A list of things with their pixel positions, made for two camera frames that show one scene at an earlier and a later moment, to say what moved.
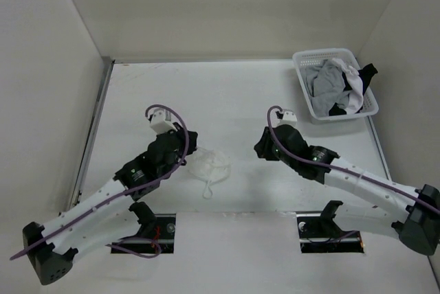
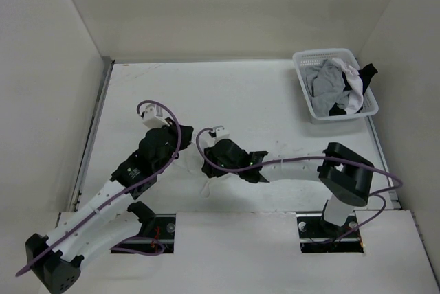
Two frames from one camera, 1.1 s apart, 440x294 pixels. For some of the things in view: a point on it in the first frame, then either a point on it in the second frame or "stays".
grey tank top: (325, 83) stays
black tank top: (366, 74) stays
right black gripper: (262, 148) -> (210, 154)
